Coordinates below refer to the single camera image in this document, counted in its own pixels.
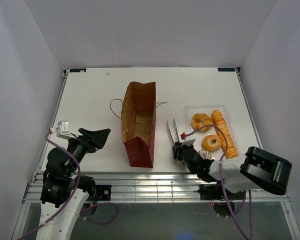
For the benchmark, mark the metal serving tongs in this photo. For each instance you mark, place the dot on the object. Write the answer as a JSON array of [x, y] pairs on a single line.
[[174, 137]]

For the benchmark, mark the aluminium frame rail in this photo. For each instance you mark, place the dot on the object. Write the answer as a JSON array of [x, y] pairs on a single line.
[[136, 188]]

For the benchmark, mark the glazed orange donut bread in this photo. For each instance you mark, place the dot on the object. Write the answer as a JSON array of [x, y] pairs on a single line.
[[211, 142]]

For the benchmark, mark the long ridged orange bread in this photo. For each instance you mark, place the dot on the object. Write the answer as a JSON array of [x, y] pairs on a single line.
[[223, 133]]

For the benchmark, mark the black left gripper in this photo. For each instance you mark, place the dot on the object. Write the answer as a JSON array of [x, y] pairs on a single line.
[[97, 138]]

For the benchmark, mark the clear plastic tray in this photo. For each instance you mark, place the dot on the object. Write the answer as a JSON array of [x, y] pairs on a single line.
[[191, 110]]

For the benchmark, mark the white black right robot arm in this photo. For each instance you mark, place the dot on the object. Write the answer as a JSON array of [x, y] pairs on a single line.
[[256, 169]]

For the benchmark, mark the orange bagel bread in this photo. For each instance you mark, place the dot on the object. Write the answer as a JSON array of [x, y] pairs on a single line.
[[200, 119]]

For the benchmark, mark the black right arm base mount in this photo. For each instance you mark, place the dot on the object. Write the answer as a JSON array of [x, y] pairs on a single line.
[[215, 192]]

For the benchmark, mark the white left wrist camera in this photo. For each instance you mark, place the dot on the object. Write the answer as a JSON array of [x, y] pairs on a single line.
[[62, 130]]

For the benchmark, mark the red brown paper bag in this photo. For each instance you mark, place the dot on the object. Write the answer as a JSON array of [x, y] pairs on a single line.
[[138, 123]]

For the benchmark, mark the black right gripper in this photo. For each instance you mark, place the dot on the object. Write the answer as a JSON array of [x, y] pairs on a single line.
[[177, 148]]

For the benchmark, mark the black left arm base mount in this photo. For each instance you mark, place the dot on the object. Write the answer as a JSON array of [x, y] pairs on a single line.
[[101, 193]]

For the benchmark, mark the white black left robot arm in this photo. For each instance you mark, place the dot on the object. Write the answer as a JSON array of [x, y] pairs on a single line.
[[63, 196]]

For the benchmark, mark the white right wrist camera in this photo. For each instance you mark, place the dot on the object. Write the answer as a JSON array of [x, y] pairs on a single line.
[[187, 138]]

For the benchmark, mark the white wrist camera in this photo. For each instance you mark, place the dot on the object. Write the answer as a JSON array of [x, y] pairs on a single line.
[[187, 138], [62, 130]]

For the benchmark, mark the white chocolate drizzled donut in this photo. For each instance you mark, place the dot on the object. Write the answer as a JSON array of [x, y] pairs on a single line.
[[205, 154]]

